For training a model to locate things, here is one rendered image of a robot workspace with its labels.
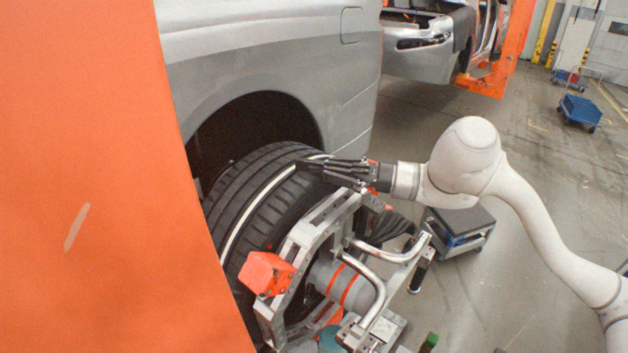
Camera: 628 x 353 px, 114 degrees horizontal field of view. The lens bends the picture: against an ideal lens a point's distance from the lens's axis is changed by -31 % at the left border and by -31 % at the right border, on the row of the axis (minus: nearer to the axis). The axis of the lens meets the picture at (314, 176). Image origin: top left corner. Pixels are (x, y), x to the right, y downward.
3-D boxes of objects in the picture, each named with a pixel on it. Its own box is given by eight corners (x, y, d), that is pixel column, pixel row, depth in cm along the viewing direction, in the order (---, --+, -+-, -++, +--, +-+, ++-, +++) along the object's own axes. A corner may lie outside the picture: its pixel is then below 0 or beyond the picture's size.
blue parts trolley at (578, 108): (555, 109, 466) (572, 64, 410) (583, 118, 438) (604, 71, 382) (562, 125, 398) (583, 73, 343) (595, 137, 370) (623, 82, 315)
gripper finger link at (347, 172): (367, 182, 68) (366, 185, 67) (322, 176, 70) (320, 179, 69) (369, 169, 66) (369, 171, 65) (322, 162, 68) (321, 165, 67)
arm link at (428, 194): (413, 171, 72) (424, 146, 60) (469, 180, 69) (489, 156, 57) (409, 210, 68) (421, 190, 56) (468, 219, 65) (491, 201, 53)
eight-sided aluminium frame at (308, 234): (358, 264, 120) (376, 156, 88) (371, 271, 116) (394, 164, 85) (270, 359, 85) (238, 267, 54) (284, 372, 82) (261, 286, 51)
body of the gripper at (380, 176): (389, 202, 65) (350, 195, 67) (390, 181, 72) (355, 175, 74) (394, 175, 61) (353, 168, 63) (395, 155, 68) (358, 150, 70)
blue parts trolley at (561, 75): (548, 79, 682) (558, 48, 627) (580, 89, 638) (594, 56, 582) (551, 83, 640) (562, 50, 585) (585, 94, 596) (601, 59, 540)
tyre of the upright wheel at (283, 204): (315, 248, 139) (329, 120, 107) (355, 272, 127) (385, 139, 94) (205, 333, 94) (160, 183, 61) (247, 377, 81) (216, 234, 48)
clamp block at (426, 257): (406, 246, 86) (410, 235, 83) (432, 259, 82) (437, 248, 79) (399, 256, 83) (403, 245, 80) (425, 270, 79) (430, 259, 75)
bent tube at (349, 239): (373, 213, 88) (378, 185, 82) (428, 239, 78) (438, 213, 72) (340, 246, 77) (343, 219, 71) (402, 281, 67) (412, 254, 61)
